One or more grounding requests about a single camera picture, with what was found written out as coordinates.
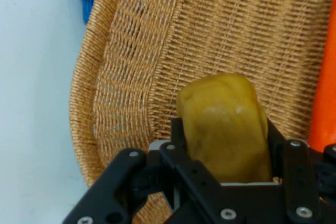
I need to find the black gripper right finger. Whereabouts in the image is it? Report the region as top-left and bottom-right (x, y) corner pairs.
(266, 118), (336, 224)

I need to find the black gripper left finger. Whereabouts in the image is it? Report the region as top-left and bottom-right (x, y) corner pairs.
(62, 118), (238, 224)

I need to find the yellow-brown potato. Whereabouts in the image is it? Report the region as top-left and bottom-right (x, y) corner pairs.
(175, 73), (274, 184)

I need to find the orange carrot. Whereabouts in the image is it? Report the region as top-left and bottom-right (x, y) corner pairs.
(307, 0), (336, 154)

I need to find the woven wicker basket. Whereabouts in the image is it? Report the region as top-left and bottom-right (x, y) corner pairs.
(68, 0), (336, 224)

